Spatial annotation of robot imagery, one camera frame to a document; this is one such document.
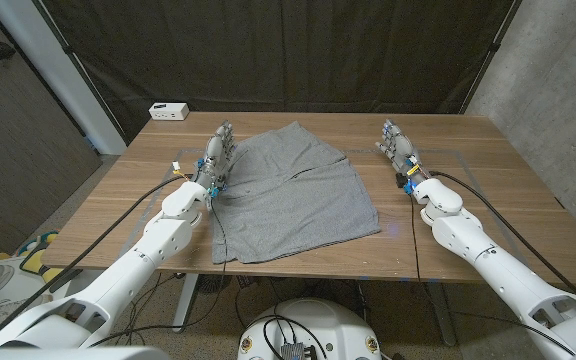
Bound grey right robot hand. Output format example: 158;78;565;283
375;118;428;195

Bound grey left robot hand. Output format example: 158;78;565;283
191;119;237;199

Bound grey shorts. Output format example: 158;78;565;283
210;120;382;265

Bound white power strip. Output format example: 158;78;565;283
148;102;190;122

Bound black backdrop curtain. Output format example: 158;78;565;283
42;0;517;144

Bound black backdrop stand pole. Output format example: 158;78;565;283
32;0;129;146
457;0;523;115

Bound white table leg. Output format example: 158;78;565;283
171;272;200;334

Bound grey table leg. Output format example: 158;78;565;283
425;282;458;347

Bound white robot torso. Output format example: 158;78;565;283
236;298;382;360

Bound yellow black floor pad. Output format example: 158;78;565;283
19;248;83;295

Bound dark wooden door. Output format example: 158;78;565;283
0;0;103;261

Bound white floor mat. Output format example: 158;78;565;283
0;257;87;351

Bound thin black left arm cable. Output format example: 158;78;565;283
87;195;229;349

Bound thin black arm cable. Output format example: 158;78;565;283
407;193;576;357
87;195;229;349

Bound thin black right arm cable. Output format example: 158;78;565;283
407;193;576;357

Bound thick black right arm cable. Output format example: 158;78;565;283
428;170;576;297

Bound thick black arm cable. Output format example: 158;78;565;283
0;173;194;344
428;170;576;297

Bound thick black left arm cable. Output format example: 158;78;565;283
0;173;194;344

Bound white door frame post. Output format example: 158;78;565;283
0;0;128;156

